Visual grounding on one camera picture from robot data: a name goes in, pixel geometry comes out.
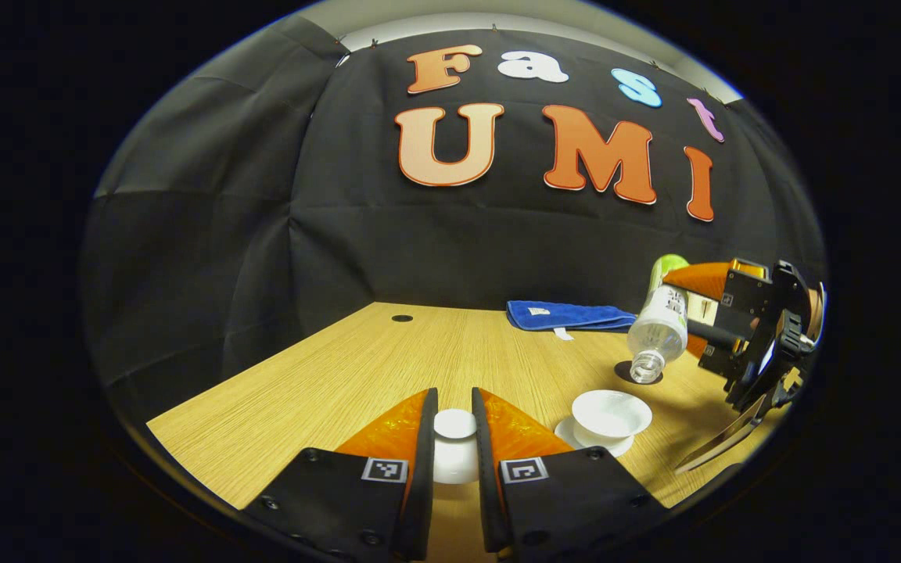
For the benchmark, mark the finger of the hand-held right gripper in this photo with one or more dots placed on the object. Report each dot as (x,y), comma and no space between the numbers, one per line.
(705,280)
(720,335)

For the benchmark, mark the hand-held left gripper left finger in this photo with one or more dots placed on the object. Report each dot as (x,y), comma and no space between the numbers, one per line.
(427,469)

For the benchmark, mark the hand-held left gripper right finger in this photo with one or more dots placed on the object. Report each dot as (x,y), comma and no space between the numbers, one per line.
(483,469)

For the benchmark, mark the green labelled water bottle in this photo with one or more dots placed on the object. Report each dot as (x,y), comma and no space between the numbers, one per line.
(660,324)

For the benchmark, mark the dark brown round coaster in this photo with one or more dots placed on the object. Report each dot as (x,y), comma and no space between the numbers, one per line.
(621,371)

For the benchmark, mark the white toaster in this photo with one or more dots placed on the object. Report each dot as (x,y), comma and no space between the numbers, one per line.
(702,306)

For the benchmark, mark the white saucer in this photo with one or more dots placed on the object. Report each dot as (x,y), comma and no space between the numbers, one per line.
(568,434)

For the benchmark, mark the blue towel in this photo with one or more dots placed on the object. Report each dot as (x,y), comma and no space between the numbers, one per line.
(576,315)

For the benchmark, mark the black backdrop cloth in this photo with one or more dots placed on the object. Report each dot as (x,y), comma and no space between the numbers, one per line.
(263,227)

